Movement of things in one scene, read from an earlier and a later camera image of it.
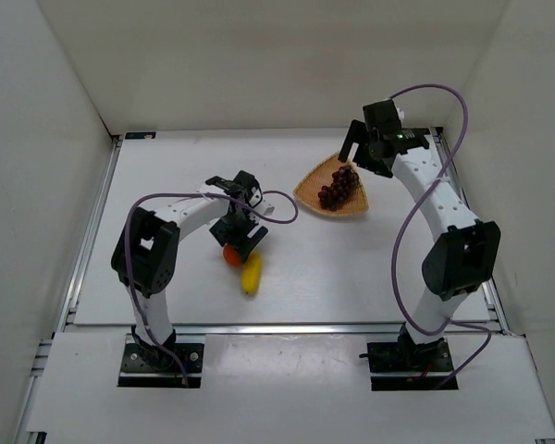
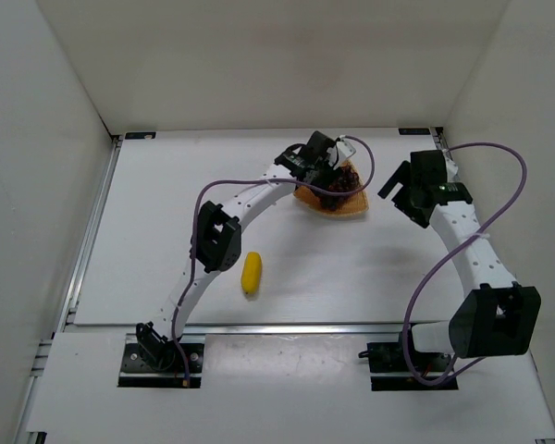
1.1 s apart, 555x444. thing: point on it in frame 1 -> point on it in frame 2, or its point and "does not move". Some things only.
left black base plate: (152, 366) does not move
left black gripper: (240, 235) -> (332, 183)
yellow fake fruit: (252, 274) does not move
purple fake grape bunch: (344, 180) does not move
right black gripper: (360, 148) -> (402, 186)
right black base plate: (407, 357) does not move
